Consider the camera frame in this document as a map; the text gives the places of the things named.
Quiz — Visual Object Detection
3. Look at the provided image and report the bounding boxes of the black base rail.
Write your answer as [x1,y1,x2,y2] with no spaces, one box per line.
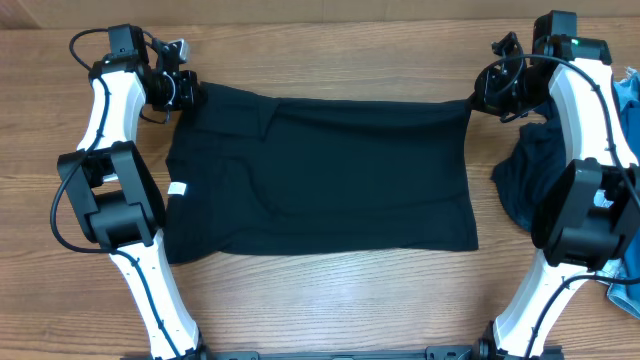
[119,344,566,360]

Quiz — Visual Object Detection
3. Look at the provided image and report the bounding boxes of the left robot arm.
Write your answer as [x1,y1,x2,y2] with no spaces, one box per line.
[49,24,212,359]

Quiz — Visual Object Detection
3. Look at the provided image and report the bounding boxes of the dark navy shirt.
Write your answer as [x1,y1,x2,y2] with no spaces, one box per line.
[491,100,566,232]

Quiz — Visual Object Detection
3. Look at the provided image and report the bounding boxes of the black t-shirt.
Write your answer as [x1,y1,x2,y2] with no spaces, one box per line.
[164,83,478,264]

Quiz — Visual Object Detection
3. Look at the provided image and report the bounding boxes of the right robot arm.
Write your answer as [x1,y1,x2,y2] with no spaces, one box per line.
[426,10,639,359]

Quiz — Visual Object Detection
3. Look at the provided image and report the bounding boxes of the light blue denim jeans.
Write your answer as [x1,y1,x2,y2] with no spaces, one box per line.
[594,67,640,320]

